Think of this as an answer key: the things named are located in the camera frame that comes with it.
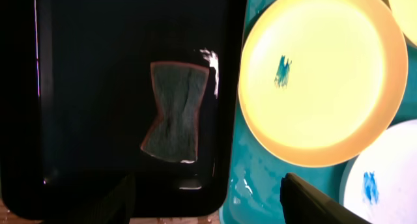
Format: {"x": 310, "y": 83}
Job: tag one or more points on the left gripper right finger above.
{"x": 303, "y": 203}

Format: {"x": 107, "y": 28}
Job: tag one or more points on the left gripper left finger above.
{"x": 115, "y": 207}

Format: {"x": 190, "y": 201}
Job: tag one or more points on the yellow-green plate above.
{"x": 404, "y": 12}
{"x": 320, "y": 80}

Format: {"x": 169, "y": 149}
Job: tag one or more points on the teal plastic tray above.
{"x": 255, "y": 175}

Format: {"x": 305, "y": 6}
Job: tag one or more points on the black plastic tray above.
{"x": 77, "y": 102}

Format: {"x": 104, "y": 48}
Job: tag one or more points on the light blue plate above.
{"x": 379, "y": 185}

